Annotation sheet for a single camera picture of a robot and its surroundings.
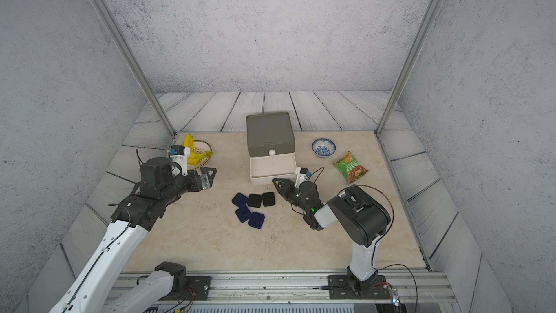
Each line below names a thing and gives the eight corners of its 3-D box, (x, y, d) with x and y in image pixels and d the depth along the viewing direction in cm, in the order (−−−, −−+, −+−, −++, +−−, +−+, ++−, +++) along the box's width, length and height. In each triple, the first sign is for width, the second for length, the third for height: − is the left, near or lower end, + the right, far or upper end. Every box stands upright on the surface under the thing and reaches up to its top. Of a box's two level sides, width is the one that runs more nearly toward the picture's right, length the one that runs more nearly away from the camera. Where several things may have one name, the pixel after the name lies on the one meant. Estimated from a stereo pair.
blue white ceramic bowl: (312, 157, 111) (313, 152, 108) (311, 143, 118) (311, 138, 115) (335, 157, 111) (337, 152, 108) (332, 143, 118) (334, 137, 114)
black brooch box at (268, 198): (262, 206, 95) (261, 203, 93) (263, 194, 98) (262, 192, 97) (274, 206, 95) (274, 203, 93) (275, 194, 98) (274, 192, 97)
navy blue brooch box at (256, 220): (248, 226, 90) (247, 224, 88) (252, 213, 93) (252, 211, 92) (261, 229, 89) (261, 227, 87) (265, 216, 92) (265, 214, 91)
